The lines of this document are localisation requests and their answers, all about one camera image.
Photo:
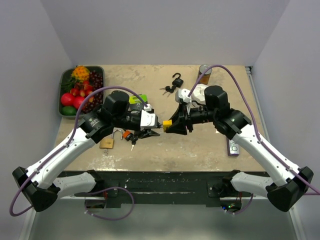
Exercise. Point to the orange padlock with keys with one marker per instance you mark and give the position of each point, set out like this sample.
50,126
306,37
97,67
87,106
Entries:
129,136

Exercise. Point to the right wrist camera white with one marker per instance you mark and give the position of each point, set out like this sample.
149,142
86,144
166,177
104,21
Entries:
182,94

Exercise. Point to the black padlock with keys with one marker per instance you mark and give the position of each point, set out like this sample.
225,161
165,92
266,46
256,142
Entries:
176,83

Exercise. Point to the razor box green black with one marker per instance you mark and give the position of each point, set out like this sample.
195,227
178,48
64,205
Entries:
136,104

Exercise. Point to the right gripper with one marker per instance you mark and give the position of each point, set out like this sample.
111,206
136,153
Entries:
180,119

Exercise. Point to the brass padlock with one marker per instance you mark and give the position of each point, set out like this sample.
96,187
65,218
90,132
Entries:
107,143

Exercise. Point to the purple toothpaste box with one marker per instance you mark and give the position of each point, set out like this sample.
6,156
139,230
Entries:
233,149

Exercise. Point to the yellow padlock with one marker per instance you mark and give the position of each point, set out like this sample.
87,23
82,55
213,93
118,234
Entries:
166,124

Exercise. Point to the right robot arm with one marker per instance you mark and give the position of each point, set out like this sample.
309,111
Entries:
286,182

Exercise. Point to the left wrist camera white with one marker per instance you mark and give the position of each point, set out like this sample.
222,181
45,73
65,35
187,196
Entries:
148,119

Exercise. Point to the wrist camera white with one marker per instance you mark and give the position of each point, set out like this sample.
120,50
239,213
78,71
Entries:
182,94
148,119

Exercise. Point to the tin can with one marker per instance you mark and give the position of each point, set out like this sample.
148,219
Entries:
206,77

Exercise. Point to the fruit tray dark green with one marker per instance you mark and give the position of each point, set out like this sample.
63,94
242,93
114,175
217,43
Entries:
75,85

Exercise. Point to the white toilet paper roll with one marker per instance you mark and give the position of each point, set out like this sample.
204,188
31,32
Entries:
198,94

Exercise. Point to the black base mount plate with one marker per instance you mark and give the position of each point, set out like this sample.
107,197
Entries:
167,188

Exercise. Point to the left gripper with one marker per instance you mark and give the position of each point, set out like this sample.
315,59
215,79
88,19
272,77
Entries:
147,132

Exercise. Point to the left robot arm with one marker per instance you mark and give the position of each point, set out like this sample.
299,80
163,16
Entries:
39,183

